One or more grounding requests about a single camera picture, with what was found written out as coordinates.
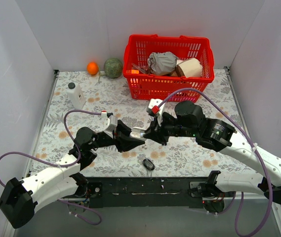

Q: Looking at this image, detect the red plastic shopping basket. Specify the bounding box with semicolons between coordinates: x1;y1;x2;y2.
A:
123;35;215;100

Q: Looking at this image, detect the white earbud charging case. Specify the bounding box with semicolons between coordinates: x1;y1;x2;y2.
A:
130;127;146;140

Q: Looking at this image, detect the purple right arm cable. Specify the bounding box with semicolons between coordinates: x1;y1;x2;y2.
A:
158;87;274;237

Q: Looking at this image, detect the white bottle black cap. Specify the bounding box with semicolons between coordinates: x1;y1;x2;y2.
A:
66;82;86;110

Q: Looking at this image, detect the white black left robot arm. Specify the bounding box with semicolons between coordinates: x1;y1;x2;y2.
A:
0;116;145;229

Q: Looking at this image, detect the clear plastic snack wrapper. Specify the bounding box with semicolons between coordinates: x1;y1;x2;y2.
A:
132;63;151;75

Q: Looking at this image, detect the green melon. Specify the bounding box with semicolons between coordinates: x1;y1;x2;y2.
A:
98;58;123;81

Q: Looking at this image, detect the beige paper roll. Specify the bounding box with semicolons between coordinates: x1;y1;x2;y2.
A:
175;58;203;78

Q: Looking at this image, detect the black earbud charging case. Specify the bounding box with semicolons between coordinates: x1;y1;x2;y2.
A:
142;158;155;171

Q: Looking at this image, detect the crumpled grey bag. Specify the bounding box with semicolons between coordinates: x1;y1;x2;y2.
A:
147;51;178;76

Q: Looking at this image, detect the orange fruit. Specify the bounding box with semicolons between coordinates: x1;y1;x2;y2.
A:
86;62;99;75

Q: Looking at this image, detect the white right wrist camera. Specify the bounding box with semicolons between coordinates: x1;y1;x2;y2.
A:
146;99;165;125

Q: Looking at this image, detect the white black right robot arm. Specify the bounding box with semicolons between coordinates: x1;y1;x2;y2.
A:
143;99;281;204

